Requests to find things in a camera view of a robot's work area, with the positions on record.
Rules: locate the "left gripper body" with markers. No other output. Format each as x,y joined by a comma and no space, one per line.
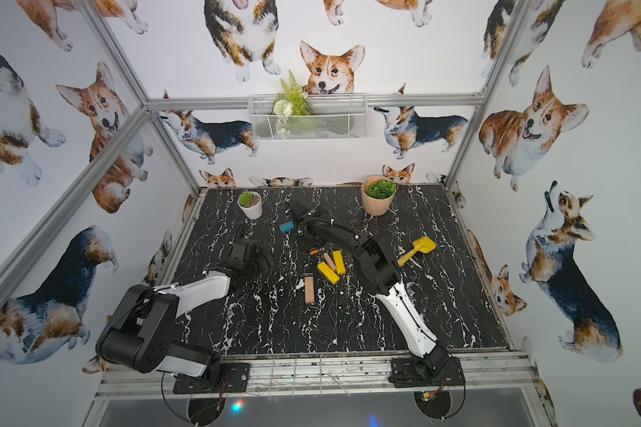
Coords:
240,245

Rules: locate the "teal short block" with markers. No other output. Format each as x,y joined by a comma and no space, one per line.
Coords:
287,227

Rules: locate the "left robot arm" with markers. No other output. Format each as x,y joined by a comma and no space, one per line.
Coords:
142,332

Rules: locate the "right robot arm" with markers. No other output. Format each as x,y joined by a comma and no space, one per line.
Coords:
380,275

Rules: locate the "natural wood block centre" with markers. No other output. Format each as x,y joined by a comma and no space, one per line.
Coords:
329,261

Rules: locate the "natural wood block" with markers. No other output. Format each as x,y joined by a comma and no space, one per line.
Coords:
309,290
329,261

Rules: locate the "small white plant pot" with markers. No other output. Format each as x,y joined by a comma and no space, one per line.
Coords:
256,211

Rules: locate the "yellow block left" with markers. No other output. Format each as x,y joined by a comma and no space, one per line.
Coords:
328,273

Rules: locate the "yellow block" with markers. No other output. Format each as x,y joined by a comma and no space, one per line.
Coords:
339,263
328,273

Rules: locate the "yellow block right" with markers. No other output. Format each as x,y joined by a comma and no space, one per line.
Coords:
339,263

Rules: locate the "small green plant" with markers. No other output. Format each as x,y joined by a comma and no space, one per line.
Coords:
247,199

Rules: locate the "natural wood block front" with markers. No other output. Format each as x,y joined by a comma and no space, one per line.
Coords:
309,290

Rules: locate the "beige plant pot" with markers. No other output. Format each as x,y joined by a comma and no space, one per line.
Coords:
373,206

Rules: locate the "green succulent plant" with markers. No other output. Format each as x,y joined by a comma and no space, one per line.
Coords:
381,189

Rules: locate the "yellow toy shovel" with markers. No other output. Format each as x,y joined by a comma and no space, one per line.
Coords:
422,245

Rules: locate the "fern and white flower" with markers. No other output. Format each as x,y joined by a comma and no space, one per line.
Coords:
291,110

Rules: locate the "white wire basket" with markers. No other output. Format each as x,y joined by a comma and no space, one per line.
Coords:
323,118

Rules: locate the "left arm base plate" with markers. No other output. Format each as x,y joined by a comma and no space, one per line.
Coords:
230,377

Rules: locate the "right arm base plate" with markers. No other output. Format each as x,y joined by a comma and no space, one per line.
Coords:
415,373

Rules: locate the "aluminium frame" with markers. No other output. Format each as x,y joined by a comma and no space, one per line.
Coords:
176,54

